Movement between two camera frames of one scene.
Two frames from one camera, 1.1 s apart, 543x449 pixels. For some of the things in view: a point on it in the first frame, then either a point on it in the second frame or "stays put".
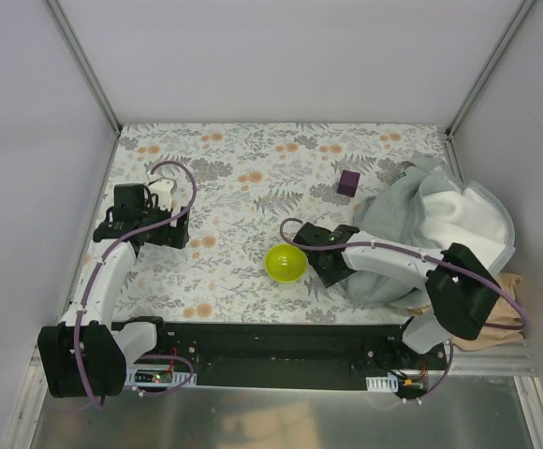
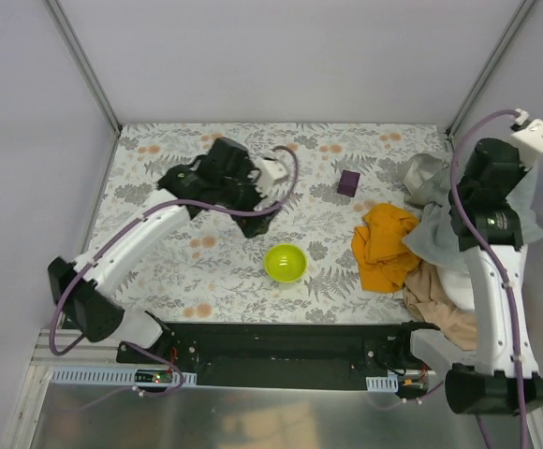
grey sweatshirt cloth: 396,214 → 433,237
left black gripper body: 178,229 → 251,203
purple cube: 348,182 stays put
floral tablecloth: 238,267 stays put
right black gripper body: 330,266 → 466,195
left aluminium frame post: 113,122 stays put
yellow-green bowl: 286,263 stays put
